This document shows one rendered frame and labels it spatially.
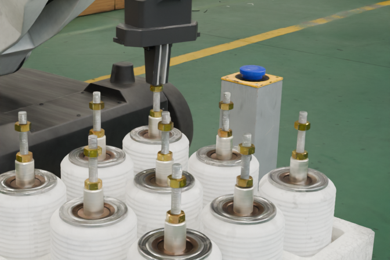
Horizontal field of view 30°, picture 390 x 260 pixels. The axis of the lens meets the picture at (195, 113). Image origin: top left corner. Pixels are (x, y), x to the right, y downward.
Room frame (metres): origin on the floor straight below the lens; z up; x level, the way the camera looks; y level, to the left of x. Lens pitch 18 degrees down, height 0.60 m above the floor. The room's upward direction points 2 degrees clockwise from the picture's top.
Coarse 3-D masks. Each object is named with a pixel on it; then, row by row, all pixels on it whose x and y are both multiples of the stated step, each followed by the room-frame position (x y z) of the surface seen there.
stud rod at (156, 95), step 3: (159, 75) 0.99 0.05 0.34; (159, 78) 0.99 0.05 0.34; (159, 81) 0.99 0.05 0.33; (159, 84) 0.99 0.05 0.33; (153, 93) 0.99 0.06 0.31; (156, 93) 0.98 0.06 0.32; (159, 93) 0.99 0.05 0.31; (153, 96) 0.99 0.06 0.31; (156, 96) 0.98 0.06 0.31; (159, 96) 0.99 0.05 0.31; (153, 99) 0.99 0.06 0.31; (156, 99) 0.99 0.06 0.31; (159, 99) 0.99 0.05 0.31; (153, 102) 0.99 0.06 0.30; (156, 102) 0.99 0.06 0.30; (159, 102) 0.99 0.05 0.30; (153, 105) 0.99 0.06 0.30; (156, 105) 0.99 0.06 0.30; (159, 105) 0.99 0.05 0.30; (153, 108) 0.99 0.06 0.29; (156, 108) 0.98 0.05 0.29; (159, 108) 0.99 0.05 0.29
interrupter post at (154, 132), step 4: (152, 120) 0.98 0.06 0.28; (156, 120) 0.98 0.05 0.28; (160, 120) 0.98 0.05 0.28; (152, 124) 0.98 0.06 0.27; (156, 124) 0.98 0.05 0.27; (152, 128) 0.98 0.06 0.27; (156, 128) 0.98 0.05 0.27; (152, 132) 0.98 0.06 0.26; (156, 132) 0.98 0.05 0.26; (160, 132) 0.98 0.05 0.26; (152, 136) 0.98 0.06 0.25; (156, 136) 0.98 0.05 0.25; (160, 136) 0.98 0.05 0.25
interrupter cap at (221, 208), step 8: (216, 200) 0.77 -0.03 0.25; (224, 200) 0.77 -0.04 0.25; (232, 200) 0.77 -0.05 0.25; (256, 200) 0.77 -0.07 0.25; (264, 200) 0.77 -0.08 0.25; (216, 208) 0.75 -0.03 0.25; (224, 208) 0.75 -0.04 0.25; (232, 208) 0.75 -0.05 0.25; (256, 208) 0.75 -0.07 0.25; (264, 208) 0.75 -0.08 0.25; (272, 208) 0.75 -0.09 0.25; (216, 216) 0.73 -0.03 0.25; (224, 216) 0.72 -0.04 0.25; (232, 216) 0.72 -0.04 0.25; (240, 216) 0.73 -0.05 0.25; (248, 216) 0.73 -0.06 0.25; (256, 216) 0.73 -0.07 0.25; (264, 216) 0.73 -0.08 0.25; (272, 216) 0.73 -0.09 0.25; (240, 224) 0.71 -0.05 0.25; (248, 224) 0.71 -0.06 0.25; (256, 224) 0.71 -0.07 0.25
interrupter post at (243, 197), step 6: (234, 186) 0.75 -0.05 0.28; (252, 186) 0.75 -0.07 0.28; (234, 192) 0.75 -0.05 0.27; (240, 192) 0.74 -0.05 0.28; (246, 192) 0.74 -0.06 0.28; (252, 192) 0.74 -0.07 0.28; (234, 198) 0.75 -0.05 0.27; (240, 198) 0.74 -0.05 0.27; (246, 198) 0.74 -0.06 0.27; (252, 198) 0.74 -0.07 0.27; (234, 204) 0.74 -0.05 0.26; (240, 204) 0.74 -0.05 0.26; (246, 204) 0.74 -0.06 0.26; (252, 204) 0.75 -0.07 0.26; (234, 210) 0.74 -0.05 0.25; (240, 210) 0.74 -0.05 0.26; (246, 210) 0.74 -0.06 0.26
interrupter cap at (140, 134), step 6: (144, 126) 1.02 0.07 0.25; (132, 132) 0.99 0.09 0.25; (138, 132) 0.99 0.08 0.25; (144, 132) 1.00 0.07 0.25; (174, 132) 1.00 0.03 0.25; (180, 132) 1.00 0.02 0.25; (132, 138) 0.97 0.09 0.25; (138, 138) 0.97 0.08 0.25; (144, 138) 0.97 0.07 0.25; (150, 138) 0.98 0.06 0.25; (156, 138) 0.98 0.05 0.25; (174, 138) 0.97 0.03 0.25; (180, 138) 0.98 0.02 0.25; (150, 144) 0.95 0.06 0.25; (156, 144) 0.95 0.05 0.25
